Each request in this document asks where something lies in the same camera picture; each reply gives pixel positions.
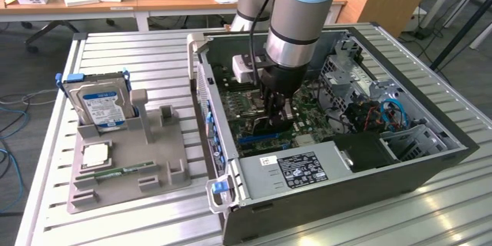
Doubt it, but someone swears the black PC case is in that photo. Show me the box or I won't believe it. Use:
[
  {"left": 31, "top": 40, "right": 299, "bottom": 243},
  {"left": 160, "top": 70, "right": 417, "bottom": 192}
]
[{"left": 187, "top": 25, "right": 480, "bottom": 245}]

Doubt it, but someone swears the grey power supply unit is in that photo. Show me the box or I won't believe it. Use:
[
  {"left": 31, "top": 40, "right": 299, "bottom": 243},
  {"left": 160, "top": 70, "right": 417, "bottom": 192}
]
[{"left": 237, "top": 141, "right": 353, "bottom": 199}]

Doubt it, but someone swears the black plastic shroud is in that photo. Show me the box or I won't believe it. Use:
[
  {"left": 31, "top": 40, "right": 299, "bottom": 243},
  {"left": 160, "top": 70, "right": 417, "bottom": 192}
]
[{"left": 331, "top": 131, "right": 400, "bottom": 172}]

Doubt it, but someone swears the grey floor cable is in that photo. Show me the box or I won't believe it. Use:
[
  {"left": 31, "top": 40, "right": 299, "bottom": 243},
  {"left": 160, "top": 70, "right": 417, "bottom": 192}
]
[{"left": 0, "top": 87, "right": 59, "bottom": 105}]

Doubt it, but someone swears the silver chipset heatsink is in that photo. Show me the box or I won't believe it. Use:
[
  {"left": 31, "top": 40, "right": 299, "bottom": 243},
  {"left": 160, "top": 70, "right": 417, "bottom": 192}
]
[{"left": 295, "top": 135, "right": 320, "bottom": 146}]

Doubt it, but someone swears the grey parts rack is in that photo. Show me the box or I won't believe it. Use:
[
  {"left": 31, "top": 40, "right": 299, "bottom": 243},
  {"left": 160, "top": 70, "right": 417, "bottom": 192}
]
[{"left": 65, "top": 89, "right": 193, "bottom": 214}]

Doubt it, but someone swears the black wire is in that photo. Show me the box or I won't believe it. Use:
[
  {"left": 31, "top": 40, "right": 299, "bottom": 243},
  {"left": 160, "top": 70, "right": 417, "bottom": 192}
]
[{"left": 315, "top": 83, "right": 359, "bottom": 136}]

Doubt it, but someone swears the blue floor cable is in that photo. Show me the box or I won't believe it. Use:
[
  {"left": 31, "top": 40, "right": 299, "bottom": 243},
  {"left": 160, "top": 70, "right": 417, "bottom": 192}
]
[{"left": 0, "top": 106, "right": 29, "bottom": 215}]

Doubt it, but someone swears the black camera cable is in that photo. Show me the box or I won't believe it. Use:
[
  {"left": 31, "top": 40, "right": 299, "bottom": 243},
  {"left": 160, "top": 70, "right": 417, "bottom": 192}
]
[{"left": 248, "top": 0, "right": 277, "bottom": 85}]

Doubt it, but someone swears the black office chair base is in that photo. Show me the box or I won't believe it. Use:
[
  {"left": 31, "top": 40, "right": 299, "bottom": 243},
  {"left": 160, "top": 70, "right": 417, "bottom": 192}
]
[{"left": 21, "top": 20, "right": 116, "bottom": 54}]

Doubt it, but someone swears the blue wire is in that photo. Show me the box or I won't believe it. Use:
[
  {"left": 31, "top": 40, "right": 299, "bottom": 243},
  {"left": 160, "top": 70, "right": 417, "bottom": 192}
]
[{"left": 379, "top": 98, "right": 411, "bottom": 132}]

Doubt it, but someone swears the CPU socket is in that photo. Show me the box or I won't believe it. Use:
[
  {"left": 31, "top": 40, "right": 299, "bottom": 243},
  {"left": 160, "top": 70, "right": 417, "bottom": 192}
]
[{"left": 245, "top": 89, "right": 269, "bottom": 114}]

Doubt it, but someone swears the bare green RAM stick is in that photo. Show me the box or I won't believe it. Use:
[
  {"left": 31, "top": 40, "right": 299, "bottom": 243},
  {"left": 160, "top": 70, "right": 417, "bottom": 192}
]
[{"left": 76, "top": 164, "right": 155, "bottom": 180}]

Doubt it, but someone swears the black power adapter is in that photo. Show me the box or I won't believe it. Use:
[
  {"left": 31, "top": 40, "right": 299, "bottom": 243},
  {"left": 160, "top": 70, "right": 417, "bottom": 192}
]
[{"left": 413, "top": 27, "right": 435, "bottom": 41}]

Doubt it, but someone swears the hard disk in blue caddy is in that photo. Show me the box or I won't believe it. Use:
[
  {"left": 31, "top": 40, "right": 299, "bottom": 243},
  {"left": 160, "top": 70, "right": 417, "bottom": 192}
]
[{"left": 55, "top": 67, "right": 135, "bottom": 129}]

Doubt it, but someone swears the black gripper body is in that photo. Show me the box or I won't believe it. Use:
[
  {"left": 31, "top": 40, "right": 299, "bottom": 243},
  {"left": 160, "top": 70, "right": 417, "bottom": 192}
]
[{"left": 259, "top": 66, "right": 308, "bottom": 97}]

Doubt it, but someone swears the metal drive cage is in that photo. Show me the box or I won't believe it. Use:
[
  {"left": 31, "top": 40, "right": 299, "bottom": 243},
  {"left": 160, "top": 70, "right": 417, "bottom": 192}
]
[{"left": 317, "top": 31, "right": 404, "bottom": 114}]

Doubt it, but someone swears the blue case latch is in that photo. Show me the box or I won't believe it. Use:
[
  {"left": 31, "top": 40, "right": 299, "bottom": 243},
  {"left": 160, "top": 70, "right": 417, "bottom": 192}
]
[{"left": 211, "top": 181, "right": 228, "bottom": 195}]

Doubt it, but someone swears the green motherboard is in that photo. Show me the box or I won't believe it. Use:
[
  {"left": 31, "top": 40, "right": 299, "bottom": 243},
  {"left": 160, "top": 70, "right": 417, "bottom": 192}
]
[{"left": 219, "top": 69, "right": 349, "bottom": 157}]

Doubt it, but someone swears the blue expansion slot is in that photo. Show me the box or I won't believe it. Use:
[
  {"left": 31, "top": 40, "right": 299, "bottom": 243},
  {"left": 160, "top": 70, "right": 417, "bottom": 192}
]
[{"left": 237, "top": 133, "right": 280, "bottom": 145}]

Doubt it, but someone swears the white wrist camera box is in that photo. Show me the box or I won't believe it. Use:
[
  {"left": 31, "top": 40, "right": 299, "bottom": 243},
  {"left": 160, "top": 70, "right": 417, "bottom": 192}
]
[{"left": 231, "top": 53, "right": 267, "bottom": 84}]

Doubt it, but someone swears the red wire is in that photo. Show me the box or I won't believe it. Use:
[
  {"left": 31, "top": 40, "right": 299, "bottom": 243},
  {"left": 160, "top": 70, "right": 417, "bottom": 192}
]
[{"left": 364, "top": 106, "right": 385, "bottom": 130}]

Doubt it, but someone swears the metal disk bay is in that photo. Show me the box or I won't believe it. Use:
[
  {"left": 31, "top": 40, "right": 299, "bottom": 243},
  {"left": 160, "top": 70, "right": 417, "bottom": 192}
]
[{"left": 379, "top": 124, "right": 451, "bottom": 162}]

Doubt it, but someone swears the graphics card with black cooler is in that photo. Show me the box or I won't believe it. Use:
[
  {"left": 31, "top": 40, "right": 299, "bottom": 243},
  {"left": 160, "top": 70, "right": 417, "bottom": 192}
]
[{"left": 245, "top": 115, "right": 295, "bottom": 140}]

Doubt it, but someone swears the silver CPU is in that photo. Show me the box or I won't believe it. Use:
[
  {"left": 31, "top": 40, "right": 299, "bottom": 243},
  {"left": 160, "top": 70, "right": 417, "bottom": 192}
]
[{"left": 83, "top": 144, "right": 111, "bottom": 165}]

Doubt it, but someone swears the black pole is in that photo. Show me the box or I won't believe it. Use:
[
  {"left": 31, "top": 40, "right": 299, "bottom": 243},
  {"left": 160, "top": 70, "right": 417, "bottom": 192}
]
[{"left": 429, "top": 0, "right": 492, "bottom": 70}]

